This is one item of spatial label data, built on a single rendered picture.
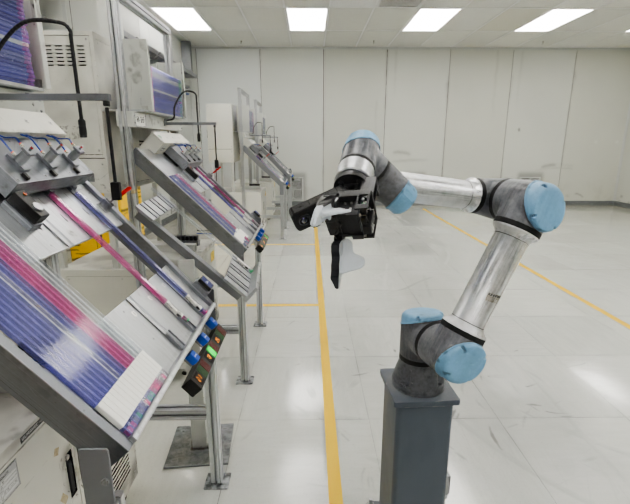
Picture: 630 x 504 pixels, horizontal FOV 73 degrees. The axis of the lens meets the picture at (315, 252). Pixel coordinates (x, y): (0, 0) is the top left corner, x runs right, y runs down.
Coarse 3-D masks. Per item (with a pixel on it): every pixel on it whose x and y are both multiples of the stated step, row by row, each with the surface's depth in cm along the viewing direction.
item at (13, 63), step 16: (0, 0) 107; (16, 0) 113; (0, 16) 107; (16, 16) 113; (0, 32) 107; (16, 32) 113; (16, 48) 113; (0, 64) 107; (16, 64) 113; (16, 80) 113; (32, 80) 119
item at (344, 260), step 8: (344, 240) 78; (336, 248) 77; (344, 248) 78; (352, 248) 77; (336, 256) 77; (344, 256) 77; (352, 256) 77; (360, 256) 76; (336, 264) 76; (344, 264) 77; (352, 264) 76; (360, 264) 76; (336, 272) 76; (344, 272) 77; (336, 280) 76; (336, 288) 75
